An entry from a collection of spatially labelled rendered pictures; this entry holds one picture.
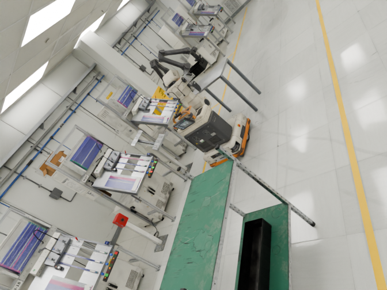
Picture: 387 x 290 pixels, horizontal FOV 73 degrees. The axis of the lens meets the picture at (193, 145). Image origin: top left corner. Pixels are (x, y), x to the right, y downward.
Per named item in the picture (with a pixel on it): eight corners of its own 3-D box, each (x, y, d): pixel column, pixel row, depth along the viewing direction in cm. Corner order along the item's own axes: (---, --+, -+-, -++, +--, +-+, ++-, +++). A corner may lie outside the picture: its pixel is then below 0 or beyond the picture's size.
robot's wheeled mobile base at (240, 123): (245, 155, 338) (231, 144, 329) (212, 169, 383) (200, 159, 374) (252, 119, 379) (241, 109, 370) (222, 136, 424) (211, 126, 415)
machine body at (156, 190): (175, 185, 456) (147, 166, 433) (163, 221, 410) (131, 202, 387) (156, 195, 498) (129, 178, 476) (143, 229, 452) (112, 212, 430)
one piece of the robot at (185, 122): (201, 122, 329) (186, 117, 316) (184, 132, 354) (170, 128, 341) (200, 114, 333) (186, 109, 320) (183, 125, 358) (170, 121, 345)
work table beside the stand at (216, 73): (257, 110, 391) (220, 75, 362) (224, 128, 440) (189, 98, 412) (261, 92, 418) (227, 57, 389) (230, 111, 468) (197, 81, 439)
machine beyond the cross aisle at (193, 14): (237, 21, 860) (194, -26, 791) (234, 31, 806) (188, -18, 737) (209, 47, 950) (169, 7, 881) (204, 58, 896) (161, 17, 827)
